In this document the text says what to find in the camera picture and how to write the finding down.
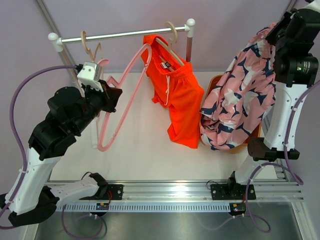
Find pink plastic hanger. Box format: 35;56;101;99
96;43;153;153

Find cream hanger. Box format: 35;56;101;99
80;30;102;63

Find pink shark print shorts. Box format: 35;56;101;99
200;23;276;151

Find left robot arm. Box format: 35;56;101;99
0;81;123;227

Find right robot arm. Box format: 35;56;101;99
224;1;320;200

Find orange shorts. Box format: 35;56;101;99
143;34;205;149

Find beige plastic hanger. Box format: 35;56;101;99
155;21;185;66

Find orange plastic basket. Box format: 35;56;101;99
199;75;264;154

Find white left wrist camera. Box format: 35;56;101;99
76;62;103;92

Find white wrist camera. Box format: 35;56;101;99
76;62;103;92
303;0;320;13

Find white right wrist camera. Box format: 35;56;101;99
303;0;320;13

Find clothes rack with metal rail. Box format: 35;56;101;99
47;18;196;150

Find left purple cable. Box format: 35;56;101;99
0;64;108;237

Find white slotted cable duct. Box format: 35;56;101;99
64;201;231;213

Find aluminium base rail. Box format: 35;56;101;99
107;180;304;203

